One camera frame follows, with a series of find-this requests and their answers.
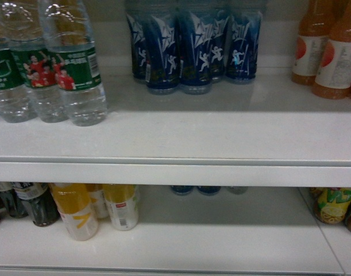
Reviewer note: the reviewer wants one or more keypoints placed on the white upper shelf board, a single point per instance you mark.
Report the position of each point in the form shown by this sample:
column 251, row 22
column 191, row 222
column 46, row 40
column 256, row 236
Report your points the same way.
column 271, row 132

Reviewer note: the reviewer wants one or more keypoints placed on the white shelf board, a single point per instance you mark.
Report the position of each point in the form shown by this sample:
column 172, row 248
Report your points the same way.
column 271, row 132
column 266, row 231

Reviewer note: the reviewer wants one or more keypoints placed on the white lower shelf board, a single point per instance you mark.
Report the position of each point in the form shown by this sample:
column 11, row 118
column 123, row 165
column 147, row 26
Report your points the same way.
column 266, row 231

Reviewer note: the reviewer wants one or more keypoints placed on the water bottle front right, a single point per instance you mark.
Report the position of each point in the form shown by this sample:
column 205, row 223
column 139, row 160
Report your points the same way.
column 68, row 36

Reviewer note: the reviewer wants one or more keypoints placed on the water bottle team label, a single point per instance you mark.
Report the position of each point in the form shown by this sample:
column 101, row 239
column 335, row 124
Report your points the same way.
column 32, row 59

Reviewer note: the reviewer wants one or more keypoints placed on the water bottle left shelf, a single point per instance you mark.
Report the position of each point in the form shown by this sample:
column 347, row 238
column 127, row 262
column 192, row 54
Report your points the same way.
column 15, row 105

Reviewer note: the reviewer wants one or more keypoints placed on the yellow white juice bottle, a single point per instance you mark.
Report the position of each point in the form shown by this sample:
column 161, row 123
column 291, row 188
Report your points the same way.
column 122, row 204
column 75, row 208

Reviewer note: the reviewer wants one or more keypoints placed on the blue sports drink bottle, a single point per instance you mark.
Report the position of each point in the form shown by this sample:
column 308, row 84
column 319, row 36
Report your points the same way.
column 196, row 27
column 162, row 57
column 137, row 40
column 218, row 40
column 245, row 23

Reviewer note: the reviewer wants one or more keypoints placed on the dark tea bottle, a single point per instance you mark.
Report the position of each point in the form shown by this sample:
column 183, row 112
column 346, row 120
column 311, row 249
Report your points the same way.
column 11, row 202
column 37, row 201

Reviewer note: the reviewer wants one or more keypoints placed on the yellow lemon tea bottle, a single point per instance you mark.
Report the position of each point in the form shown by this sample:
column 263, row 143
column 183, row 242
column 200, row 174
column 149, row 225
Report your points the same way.
column 331, row 206

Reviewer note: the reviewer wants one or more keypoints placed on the orange juice bottle front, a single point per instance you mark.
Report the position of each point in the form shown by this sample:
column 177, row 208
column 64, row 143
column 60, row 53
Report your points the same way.
column 333, row 80

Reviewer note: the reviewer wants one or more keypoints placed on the orange juice bottle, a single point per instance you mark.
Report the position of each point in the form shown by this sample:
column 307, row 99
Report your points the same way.
column 333, row 80
column 313, row 33

